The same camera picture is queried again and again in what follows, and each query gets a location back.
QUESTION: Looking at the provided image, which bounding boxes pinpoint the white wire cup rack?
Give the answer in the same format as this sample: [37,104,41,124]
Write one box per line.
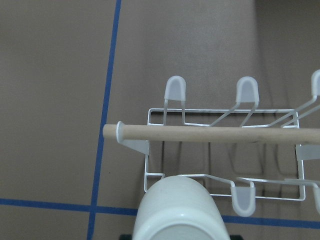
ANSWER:
[102,69,320,217]

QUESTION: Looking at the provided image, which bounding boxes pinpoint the white plastic cup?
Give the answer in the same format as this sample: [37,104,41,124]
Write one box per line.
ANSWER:
[132,176,230,240]

